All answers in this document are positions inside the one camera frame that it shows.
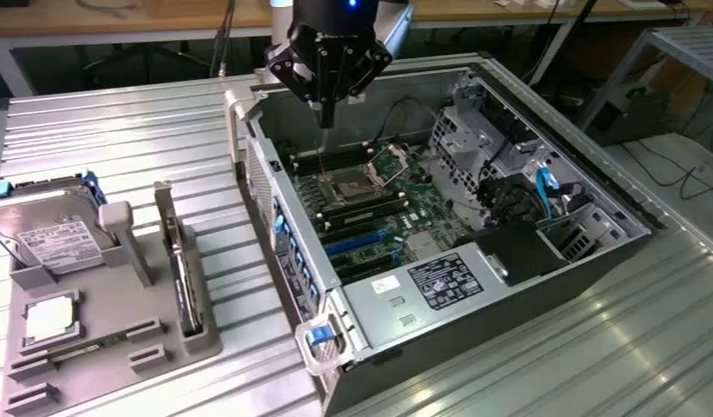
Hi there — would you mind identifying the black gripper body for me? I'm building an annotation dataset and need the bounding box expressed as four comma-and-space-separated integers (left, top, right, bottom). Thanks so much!
286, 0, 386, 60

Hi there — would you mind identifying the graphics card with fan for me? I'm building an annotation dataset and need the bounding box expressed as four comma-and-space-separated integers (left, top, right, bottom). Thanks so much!
153, 181, 210, 339

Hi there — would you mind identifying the black expansion slot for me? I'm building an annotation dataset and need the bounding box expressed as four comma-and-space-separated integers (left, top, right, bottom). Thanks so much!
331, 254, 395, 279

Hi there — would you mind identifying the metal socket cover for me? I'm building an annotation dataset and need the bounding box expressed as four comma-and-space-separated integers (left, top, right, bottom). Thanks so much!
365, 145, 413, 183

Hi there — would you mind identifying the wooden desk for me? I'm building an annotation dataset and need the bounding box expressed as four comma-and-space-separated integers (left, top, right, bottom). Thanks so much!
0, 0, 713, 99

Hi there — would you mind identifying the silver perforated drive cage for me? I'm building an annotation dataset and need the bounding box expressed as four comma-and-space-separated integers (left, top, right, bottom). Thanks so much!
427, 71, 560, 192

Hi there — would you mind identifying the CPU socket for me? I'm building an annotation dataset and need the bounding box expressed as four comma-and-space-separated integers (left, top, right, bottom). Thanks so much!
330, 171, 386, 205

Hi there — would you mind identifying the green motherboard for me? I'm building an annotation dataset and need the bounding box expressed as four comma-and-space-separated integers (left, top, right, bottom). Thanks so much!
286, 138, 490, 283

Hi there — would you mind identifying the installed RAM stick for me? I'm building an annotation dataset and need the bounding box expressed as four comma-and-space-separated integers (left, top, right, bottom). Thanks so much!
315, 194, 409, 229

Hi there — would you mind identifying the silver chipset heat sink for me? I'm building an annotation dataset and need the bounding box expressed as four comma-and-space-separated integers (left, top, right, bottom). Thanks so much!
405, 234, 447, 255

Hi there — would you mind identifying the blue disk caddy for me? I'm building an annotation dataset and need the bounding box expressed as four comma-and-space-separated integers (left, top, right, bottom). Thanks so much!
0, 169, 110, 208

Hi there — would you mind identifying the black box device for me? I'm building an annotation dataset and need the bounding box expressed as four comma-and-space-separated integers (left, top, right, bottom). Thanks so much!
586, 84, 673, 147

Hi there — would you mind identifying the black plastic shroud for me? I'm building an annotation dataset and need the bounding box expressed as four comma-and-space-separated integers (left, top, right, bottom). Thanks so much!
451, 219, 572, 288

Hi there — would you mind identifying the black power supply label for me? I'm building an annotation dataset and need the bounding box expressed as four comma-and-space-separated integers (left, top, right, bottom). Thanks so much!
405, 255, 485, 310

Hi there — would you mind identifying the silver disk bay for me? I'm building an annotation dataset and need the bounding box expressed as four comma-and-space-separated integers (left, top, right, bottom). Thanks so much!
534, 203, 629, 261

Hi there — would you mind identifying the grey power supply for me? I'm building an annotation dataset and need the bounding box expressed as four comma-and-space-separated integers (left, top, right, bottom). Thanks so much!
338, 241, 512, 353

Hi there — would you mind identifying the silver hard disk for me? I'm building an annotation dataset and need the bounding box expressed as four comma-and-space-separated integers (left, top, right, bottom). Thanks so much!
0, 175, 118, 275

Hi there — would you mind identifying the grey metal shelf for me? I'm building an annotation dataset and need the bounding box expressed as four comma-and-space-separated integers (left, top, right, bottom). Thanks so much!
576, 23, 713, 131

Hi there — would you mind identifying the open PC case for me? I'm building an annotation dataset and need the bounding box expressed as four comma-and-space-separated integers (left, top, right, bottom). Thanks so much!
225, 50, 668, 417

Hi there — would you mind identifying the silver CPU chip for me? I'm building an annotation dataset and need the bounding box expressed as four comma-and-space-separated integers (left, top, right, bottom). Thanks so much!
23, 299, 79, 340

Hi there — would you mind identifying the grey parts rack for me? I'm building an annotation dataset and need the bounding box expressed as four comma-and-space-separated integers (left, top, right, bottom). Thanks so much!
0, 201, 225, 417

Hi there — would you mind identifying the green loose RAM stick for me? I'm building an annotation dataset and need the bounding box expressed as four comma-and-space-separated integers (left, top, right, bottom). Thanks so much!
46, 332, 131, 364

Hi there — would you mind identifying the hanging cable with plug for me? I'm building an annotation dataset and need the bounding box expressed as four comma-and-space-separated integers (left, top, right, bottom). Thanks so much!
214, 0, 237, 78

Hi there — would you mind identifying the black wire bundle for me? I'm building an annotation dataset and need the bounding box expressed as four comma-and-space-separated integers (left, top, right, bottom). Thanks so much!
477, 173, 542, 227

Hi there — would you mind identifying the blue disk wire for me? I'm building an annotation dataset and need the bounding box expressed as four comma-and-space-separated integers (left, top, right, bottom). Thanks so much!
533, 167, 560, 221

